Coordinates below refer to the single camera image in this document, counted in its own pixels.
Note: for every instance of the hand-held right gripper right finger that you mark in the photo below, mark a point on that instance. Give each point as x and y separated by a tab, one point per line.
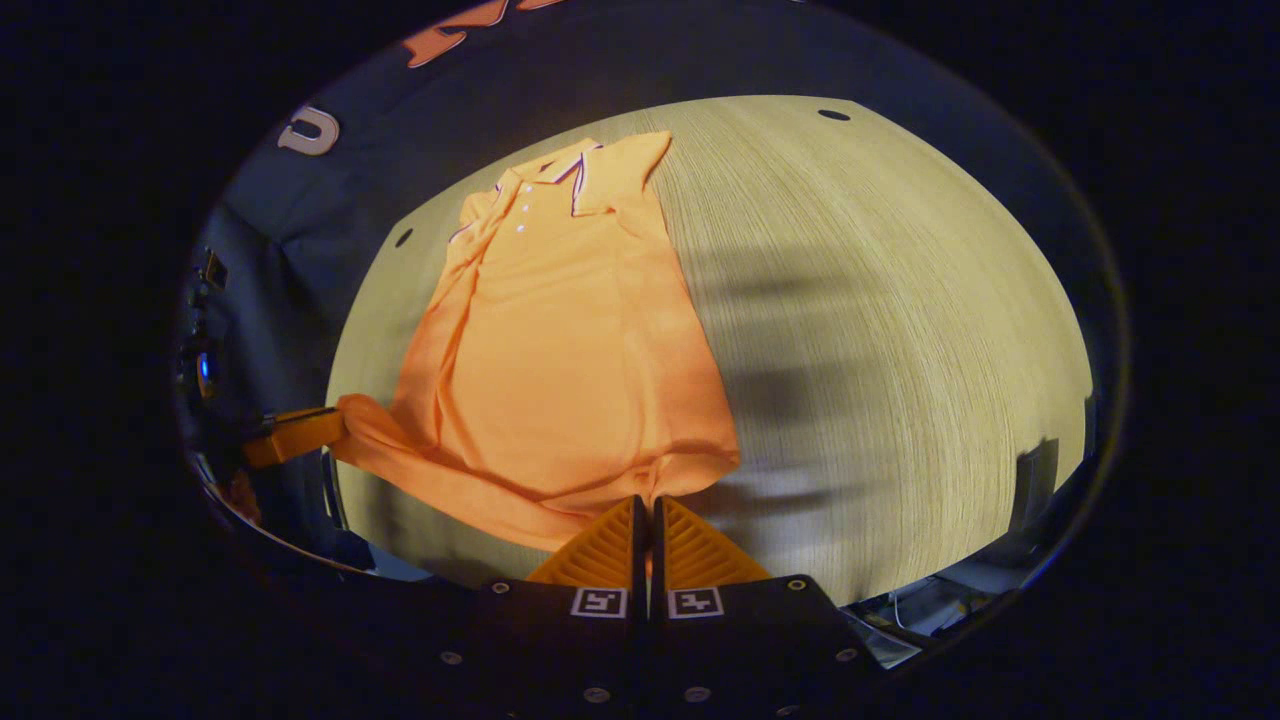
760	640

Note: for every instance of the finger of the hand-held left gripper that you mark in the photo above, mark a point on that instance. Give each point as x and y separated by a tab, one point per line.
295	437

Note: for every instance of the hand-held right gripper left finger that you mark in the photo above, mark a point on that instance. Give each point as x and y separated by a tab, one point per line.
560	640

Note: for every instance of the orange polo T-shirt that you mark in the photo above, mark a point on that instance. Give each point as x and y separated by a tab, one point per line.
580	350

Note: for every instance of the black backdrop cloth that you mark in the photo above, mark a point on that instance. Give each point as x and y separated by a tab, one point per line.
700	50

